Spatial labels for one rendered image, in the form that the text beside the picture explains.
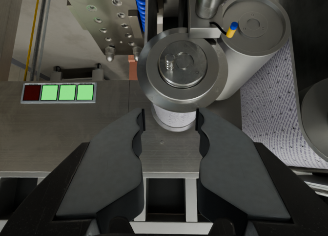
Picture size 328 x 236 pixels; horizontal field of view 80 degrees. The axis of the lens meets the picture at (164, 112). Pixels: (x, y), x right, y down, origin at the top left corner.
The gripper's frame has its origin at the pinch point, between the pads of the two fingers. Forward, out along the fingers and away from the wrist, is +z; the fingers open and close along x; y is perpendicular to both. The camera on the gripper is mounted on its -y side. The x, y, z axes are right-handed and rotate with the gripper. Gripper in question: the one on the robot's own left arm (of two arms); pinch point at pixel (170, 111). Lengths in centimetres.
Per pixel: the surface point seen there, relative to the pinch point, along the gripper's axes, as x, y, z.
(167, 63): -0.3, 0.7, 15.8
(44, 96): -41, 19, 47
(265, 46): 15.6, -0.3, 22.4
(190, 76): 3.1, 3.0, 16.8
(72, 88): -32, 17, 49
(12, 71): -231, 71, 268
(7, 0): -77, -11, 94
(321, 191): 25.7, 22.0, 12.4
